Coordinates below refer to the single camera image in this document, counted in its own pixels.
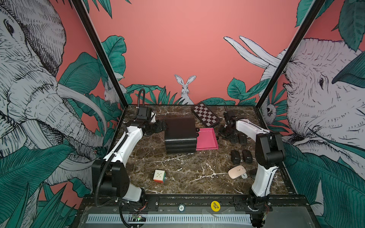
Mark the black frame post left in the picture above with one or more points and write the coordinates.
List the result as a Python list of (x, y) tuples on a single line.
[(87, 23)]

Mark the black computer mouse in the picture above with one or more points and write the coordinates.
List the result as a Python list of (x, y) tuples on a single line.
[(233, 139), (235, 157), (247, 156), (242, 139)]

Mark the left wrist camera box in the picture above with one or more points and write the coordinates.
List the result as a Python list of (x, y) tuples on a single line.
[(145, 113)]

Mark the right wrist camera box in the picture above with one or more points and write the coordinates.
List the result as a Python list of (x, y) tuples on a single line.
[(229, 115)]

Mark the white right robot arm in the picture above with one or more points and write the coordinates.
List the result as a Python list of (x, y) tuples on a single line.
[(269, 151)]

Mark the yellow round sticker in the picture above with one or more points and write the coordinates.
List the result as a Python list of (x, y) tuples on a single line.
[(215, 206)]

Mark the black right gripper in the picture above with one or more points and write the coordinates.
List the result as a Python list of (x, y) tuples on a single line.
[(221, 132)]

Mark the black drawer cabinet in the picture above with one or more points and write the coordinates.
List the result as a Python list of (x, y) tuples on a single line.
[(180, 136)]

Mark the black frame post right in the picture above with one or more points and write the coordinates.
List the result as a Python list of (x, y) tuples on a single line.
[(313, 11)]

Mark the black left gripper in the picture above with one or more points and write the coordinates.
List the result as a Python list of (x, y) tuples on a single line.
[(160, 128)]

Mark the red white chess board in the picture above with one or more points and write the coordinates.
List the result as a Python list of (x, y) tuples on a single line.
[(205, 115)]

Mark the black frame post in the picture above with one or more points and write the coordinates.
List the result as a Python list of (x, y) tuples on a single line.
[(87, 23), (313, 11)]

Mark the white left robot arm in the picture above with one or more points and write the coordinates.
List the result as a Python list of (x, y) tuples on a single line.
[(110, 180)]

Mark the pale pink computer mouse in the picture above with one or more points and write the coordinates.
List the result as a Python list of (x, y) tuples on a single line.
[(238, 171)]

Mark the white ribbed strip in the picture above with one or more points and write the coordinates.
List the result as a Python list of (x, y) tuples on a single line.
[(241, 219)]

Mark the colourful puzzle cube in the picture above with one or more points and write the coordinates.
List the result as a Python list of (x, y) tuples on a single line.
[(159, 176)]

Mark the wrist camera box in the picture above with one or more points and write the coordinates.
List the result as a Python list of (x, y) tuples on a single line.
[(145, 113), (229, 115)]

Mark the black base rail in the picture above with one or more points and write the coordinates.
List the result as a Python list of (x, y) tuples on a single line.
[(241, 202)]

